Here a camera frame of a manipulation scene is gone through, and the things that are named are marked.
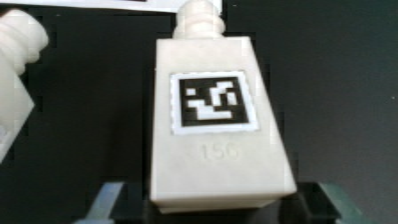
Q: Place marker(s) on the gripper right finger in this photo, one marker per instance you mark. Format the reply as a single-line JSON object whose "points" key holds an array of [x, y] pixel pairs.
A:
{"points": [[332, 207]]}

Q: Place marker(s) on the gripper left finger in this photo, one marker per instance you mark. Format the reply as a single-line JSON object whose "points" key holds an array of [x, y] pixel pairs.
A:
{"points": [[103, 204]]}

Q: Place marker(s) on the white stool leg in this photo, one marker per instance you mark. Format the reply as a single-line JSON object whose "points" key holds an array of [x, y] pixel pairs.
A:
{"points": [[23, 40], [219, 163]]}

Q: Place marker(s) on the white marker sheet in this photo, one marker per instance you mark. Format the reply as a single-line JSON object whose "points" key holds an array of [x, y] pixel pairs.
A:
{"points": [[139, 5]]}

